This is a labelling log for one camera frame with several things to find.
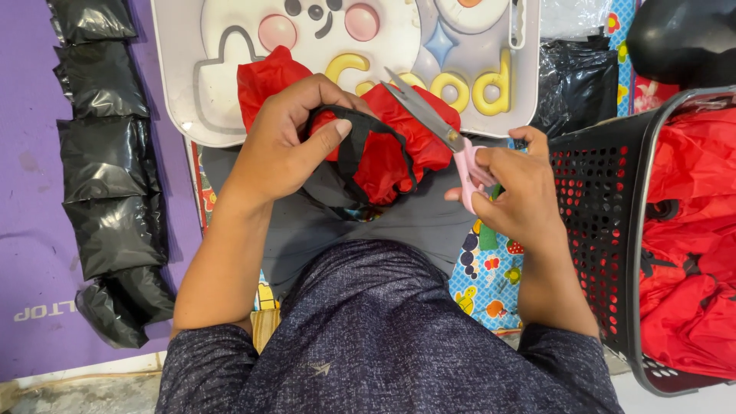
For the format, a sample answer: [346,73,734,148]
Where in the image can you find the person's left hand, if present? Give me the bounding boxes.
[221,74,376,210]

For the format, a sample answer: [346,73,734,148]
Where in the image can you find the person's right hand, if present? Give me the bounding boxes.
[444,125,571,255]

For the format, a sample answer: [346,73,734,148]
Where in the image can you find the red fabric bag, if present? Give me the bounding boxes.
[237,46,462,208]

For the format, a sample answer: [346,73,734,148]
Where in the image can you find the pink-handled scissors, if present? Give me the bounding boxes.
[382,67,499,215]

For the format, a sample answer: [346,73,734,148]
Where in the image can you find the black perforated plastic basket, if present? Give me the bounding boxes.
[548,85,736,399]

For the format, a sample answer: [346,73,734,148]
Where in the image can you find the person's grey shorts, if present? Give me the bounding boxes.
[201,137,479,301]

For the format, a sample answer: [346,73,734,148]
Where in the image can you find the blue cartoon floor mat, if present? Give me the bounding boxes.
[187,0,682,338]

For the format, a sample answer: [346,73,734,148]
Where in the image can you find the black plastic bag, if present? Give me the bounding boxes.
[529,36,621,140]

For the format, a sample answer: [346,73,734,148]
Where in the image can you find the white cartoon lap tray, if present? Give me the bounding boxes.
[151,0,542,148]

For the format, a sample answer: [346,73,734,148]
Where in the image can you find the black plastic packet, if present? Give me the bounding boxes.
[53,40,151,120]
[75,266,177,350]
[47,0,138,46]
[57,115,162,203]
[62,194,169,281]

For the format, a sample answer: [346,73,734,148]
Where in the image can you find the heap of red fabric bags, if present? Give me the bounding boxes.
[638,105,736,381]

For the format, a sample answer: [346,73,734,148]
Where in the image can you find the tan woven mat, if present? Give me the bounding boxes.
[251,309,282,354]

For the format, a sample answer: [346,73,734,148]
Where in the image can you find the clear plastic sheet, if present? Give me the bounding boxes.
[539,0,611,41]

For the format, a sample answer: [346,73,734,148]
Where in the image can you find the person's dark speckled shirt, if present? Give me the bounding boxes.
[155,239,625,414]

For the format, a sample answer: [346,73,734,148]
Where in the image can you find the black rounded object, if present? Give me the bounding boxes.
[626,0,736,91]

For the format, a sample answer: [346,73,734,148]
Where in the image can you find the purple exercise mat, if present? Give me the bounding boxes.
[0,0,203,384]

